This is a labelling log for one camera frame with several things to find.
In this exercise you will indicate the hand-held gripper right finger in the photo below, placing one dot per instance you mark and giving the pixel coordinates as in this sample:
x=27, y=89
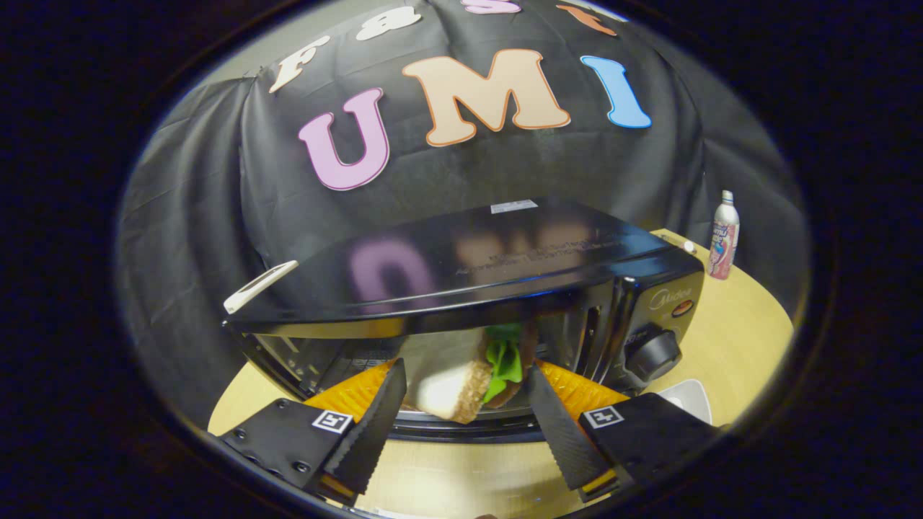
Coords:
x=562, y=432

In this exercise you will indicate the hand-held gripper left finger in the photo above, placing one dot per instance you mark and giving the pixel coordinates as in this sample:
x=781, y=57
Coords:
x=371, y=432

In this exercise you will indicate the white bread lettuce sandwich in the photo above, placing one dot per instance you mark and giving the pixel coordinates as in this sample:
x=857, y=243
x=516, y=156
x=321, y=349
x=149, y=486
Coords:
x=447, y=382

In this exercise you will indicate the black toaster oven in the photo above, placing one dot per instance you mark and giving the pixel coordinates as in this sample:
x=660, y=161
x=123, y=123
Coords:
x=469, y=267

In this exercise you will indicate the white rectangular tray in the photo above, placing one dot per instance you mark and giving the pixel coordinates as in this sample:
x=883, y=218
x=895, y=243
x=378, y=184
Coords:
x=689, y=400

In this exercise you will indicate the white plastic box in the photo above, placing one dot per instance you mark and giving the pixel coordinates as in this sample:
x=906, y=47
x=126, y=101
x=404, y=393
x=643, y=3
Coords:
x=259, y=287

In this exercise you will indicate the white pink-labelled bottle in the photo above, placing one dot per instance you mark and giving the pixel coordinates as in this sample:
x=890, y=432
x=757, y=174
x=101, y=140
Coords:
x=723, y=241

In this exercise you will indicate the black backdrop cloth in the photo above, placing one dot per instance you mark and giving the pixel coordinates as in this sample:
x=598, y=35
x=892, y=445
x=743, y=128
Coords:
x=461, y=173

